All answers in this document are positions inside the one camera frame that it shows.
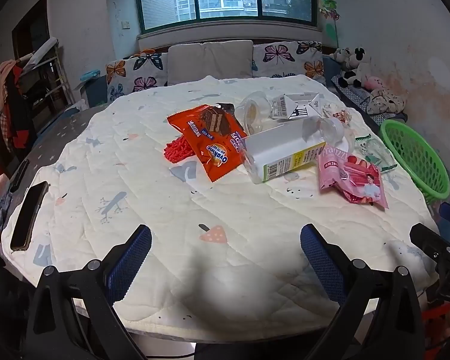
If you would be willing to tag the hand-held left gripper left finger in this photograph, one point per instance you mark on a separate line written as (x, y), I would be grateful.
(129, 262)

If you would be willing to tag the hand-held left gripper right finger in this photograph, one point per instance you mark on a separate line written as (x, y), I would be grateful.
(320, 262)

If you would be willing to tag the green plastic basket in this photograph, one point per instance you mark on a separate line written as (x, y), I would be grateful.
(416, 157)

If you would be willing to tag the pink snack packet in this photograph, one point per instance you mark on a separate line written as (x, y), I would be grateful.
(354, 176)

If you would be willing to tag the clear green-edged wrapper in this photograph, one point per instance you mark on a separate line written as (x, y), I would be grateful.
(377, 152)

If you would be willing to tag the white plastic bottle yellow label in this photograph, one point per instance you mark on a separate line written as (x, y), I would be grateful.
(277, 150)

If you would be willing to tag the red plastic mesh piece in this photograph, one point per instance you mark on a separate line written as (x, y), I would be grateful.
(177, 150)

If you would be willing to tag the orange wafer snack packet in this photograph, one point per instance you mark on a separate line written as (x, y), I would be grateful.
(212, 138)

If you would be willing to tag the clear candy wrapper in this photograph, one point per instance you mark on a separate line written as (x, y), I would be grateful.
(337, 114)

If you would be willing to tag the white milk carton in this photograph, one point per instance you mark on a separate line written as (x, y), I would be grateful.
(298, 107)

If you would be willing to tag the white quilted printed blanket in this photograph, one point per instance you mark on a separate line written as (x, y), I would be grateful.
(153, 213)

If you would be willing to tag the black smartphone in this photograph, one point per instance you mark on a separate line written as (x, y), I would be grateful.
(28, 215)

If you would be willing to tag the spotted beige plush toy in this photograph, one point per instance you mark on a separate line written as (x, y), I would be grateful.
(386, 101)

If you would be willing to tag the dark remote control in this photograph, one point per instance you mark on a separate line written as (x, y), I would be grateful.
(18, 174)

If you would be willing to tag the grey starred bedsheet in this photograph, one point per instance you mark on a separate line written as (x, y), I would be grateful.
(60, 131)

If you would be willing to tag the pink plush toy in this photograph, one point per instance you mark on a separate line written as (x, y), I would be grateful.
(373, 82)

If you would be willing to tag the black and white plush toy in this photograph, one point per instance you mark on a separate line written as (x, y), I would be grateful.
(354, 67)

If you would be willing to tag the butterfly print pillow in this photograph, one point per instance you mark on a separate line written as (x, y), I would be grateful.
(135, 75)
(285, 58)

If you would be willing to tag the red and black hanging clothes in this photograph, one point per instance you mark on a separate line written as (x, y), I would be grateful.
(13, 112)

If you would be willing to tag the teal tissue pack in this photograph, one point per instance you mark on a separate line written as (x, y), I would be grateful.
(90, 75)

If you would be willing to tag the clothes rack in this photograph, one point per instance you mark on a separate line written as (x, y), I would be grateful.
(48, 63)

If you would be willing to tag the grey pillow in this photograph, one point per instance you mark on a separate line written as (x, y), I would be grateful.
(210, 62)

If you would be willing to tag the colourful pinwheel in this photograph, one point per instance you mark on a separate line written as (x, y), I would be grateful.
(328, 7)

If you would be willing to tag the dark wooden door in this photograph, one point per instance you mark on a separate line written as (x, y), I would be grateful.
(30, 26)

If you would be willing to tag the blue bed frame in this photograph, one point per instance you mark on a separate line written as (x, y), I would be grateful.
(95, 93)

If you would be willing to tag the green wall sticker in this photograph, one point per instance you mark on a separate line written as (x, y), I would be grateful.
(332, 33)

